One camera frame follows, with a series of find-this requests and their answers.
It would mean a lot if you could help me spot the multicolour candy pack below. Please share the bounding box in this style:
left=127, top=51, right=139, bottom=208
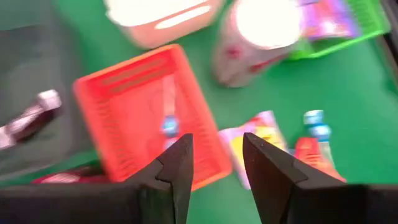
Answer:
left=298, top=0, right=360, bottom=40

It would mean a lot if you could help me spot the red Coca-Cola can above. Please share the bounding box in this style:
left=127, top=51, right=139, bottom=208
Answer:
left=30, top=166, right=109, bottom=185

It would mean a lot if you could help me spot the yellow purple Sour Patch pack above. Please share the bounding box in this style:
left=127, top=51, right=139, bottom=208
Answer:
left=218, top=110, right=289, bottom=190

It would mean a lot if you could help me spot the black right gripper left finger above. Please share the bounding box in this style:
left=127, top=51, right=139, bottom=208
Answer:
left=0, top=133, right=194, bottom=224

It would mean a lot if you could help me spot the black table frame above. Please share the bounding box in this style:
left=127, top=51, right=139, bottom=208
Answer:
left=381, top=0, right=398, bottom=78

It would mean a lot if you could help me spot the grey translucent plastic bin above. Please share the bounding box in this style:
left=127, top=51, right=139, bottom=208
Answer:
left=0, top=0, right=105, bottom=184

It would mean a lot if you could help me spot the blue lollipop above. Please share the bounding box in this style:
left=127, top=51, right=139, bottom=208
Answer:
left=160, top=74, right=181, bottom=150
left=303, top=109, right=336, bottom=169

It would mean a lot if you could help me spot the brown Hershey's candy bar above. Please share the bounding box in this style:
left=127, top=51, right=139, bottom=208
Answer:
left=0, top=89, right=63, bottom=151

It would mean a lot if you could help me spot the white plastic bin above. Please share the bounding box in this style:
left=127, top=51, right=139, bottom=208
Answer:
left=104, top=0, right=224, bottom=50

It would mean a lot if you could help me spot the orange plastic basket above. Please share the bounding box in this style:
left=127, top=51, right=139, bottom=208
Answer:
left=73, top=43, right=233, bottom=191

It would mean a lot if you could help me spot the orange Reese's candy pack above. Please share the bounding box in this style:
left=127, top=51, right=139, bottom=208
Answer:
left=294, top=136, right=346, bottom=184

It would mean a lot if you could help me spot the green plastic basket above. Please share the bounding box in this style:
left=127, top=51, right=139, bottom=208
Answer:
left=287, top=0, right=392, bottom=60

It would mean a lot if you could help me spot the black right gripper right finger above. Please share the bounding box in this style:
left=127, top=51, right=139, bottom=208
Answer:
left=243, top=133, right=398, bottom=224

